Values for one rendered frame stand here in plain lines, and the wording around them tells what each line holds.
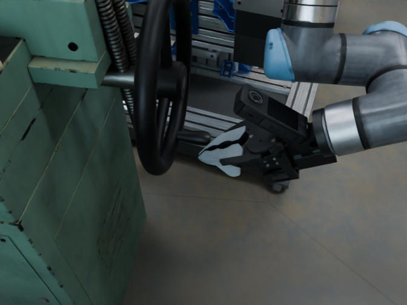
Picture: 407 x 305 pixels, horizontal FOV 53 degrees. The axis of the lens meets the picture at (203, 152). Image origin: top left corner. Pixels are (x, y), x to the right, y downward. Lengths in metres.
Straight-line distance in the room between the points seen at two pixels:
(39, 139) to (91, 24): 0.20
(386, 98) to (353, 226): 0.94
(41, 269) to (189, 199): 0.78
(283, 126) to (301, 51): 0.11
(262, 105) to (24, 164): 0.34
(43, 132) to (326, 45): 0.43
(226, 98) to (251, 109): 0.93
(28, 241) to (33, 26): 0.31
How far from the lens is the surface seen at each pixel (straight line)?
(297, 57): 0.60
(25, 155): 0.62
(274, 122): 0.57
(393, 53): 0.63
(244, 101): 0.55
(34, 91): 0.62
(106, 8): 0.56
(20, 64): 0.59
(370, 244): 1.47
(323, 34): 0.61
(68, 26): 0.56
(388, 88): 0.59
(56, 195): 0.72
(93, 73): 0.56
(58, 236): 0.76
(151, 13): 0.51
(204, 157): 0.66
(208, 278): 1.31
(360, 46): 0.63
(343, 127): 0.57
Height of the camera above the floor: 1.21
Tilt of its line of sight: 50 degrees down
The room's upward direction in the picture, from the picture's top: straight up
